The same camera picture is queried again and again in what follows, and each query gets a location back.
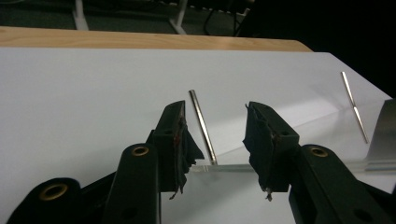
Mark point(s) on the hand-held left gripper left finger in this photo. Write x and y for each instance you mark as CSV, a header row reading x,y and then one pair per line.
x,y
169,149

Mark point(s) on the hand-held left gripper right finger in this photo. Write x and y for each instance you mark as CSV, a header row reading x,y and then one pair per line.
x,y
272,155

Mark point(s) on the thin metal rod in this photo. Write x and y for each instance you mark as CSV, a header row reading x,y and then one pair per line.
x,y
350,93
202,124

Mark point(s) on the clear acrylic plate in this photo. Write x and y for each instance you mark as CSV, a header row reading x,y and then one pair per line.
x,y
336,149

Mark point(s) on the white table sheet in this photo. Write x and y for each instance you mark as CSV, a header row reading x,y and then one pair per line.
x,y
77,109

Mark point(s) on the white metal desk frame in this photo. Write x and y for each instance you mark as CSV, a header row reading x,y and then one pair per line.
x,y
177,17

